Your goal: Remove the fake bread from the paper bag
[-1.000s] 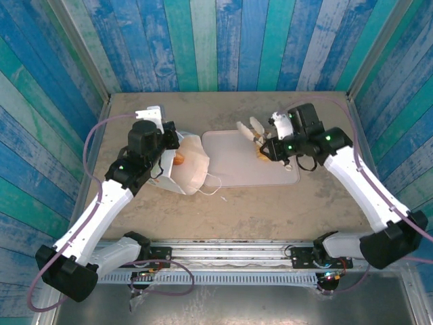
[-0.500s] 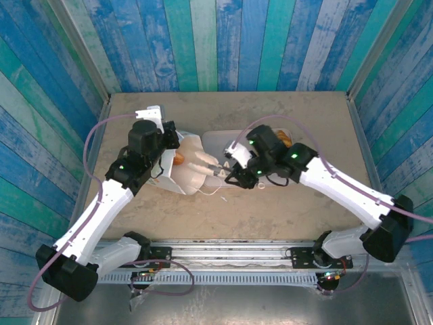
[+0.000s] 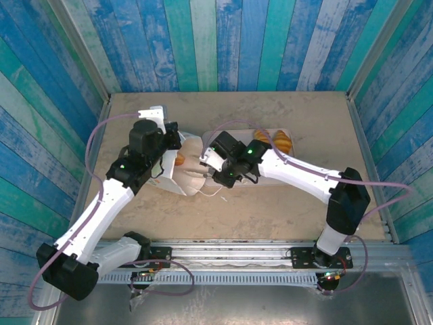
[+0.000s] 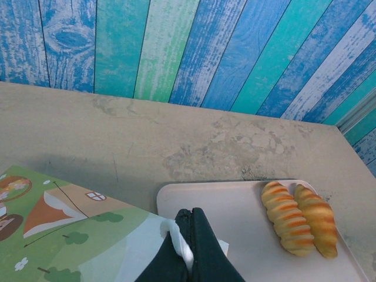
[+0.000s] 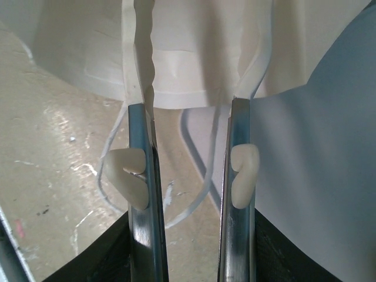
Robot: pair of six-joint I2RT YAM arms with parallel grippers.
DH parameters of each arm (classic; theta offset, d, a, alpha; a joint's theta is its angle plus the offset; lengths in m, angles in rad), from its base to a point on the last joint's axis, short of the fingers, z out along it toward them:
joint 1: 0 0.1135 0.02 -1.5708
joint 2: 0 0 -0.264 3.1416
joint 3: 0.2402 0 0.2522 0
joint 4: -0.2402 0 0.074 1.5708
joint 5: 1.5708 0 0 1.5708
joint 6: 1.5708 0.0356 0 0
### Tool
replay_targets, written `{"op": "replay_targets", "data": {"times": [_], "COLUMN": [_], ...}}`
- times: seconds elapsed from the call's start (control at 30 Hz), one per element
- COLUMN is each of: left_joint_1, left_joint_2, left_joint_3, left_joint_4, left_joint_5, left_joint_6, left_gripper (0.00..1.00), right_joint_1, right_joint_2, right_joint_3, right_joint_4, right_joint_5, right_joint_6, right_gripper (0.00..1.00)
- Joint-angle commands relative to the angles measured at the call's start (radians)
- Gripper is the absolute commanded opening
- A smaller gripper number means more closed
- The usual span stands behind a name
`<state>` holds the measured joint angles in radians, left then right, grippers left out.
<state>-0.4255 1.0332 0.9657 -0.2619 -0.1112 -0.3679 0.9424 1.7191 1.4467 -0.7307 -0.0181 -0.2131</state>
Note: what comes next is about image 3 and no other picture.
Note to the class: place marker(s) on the small brown fake croissant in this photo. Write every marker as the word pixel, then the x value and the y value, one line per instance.
pixel 179 159

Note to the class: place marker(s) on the white printed paper bag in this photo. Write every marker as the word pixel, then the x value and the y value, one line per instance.
pixel 189 176

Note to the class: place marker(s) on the ridged golden fake bread roll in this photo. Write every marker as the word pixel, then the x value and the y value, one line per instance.
pixel 262 135

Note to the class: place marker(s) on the large golden fake croissant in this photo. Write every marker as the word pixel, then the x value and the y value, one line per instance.
pixel 283 142

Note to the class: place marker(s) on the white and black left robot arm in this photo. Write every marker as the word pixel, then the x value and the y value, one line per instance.
pixel 94 216

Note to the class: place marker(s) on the small white paper scrap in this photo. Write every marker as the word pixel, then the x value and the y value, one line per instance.
pixel 224 199

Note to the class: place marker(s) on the pale rectangular tray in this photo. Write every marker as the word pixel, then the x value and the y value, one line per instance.
pixel 264 183

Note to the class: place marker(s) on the circuit board with LEDs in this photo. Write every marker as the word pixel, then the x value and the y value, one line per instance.
pixel 331 276
pixel 145 273

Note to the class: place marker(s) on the shiny steel panel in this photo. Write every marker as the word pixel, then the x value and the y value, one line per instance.
pixel 236 304

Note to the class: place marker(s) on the clear plastic scrap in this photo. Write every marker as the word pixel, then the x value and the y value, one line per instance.
pixel 135 301

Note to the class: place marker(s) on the aluminium side rail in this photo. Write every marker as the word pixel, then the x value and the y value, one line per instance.
pixel 363 135
pixel 105 108

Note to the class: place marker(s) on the aluminium mounting rail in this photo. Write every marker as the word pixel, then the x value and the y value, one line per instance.
pixel 230 252

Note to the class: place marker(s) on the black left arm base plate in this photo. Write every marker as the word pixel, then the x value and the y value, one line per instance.
pixel 164 252

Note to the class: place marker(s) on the aluminium corner post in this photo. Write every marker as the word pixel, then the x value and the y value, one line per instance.
pixel 375 50
pixel 83 54

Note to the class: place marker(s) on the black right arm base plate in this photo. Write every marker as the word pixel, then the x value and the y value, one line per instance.
pixel 301 257

